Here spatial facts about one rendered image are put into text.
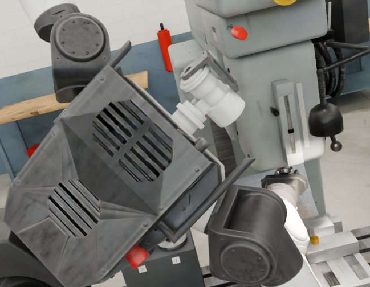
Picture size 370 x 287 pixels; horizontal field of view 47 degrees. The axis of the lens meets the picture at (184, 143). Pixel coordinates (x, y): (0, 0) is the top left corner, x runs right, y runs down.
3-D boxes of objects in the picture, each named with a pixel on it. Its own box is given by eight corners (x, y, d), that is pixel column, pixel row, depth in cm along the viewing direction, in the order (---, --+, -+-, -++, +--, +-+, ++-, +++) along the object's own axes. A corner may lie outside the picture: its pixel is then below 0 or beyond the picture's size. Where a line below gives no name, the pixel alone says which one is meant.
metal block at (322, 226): (336, 241, 126) (333, 225, 124) (316, 246, 126) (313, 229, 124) (328, 232, 131) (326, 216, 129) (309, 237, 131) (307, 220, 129)
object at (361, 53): (325, 74, 88) (324, 68, 88) (319, 73, 89) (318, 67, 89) (377, 51, 95) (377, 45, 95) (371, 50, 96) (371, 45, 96)
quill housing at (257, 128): (332, 159, 109) (318, 35, 98) (253, 178, 109) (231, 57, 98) (306, 134, 127) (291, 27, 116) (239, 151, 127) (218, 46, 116)
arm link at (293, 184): (305, 167, 113) (300, 189, 103) (309, 198, 117) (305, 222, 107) (259, 169, 118) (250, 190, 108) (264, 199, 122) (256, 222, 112)
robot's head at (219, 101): (216, 140, 77) (250, 104, 76) (177, 103, 73) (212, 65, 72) (206, 130, 83) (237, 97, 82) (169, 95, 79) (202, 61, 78)
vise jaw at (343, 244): (360, 252, 121) (358, 241, 119) (308, 265, 121) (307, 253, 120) (350, 241, 126) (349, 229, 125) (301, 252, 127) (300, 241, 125)
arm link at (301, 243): (291, 199, 101) (318, 249, 93) (267, 220, 106) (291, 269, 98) (273, 196, 98) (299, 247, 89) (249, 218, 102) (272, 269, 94)
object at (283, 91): (304, 162, 104) (292, 81, 97) (288, 166, 105) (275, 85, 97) (299, 156, 108) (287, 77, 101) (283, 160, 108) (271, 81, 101)
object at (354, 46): (377, 51, 95) (377, 45, 95) (371, 53, 95) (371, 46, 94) (329, 45, 111) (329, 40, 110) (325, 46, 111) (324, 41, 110)
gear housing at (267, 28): (332, 35, 95) (327, -12, 91) (226, 61, 95) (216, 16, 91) (285, 23, 126) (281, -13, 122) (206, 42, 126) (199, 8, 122)
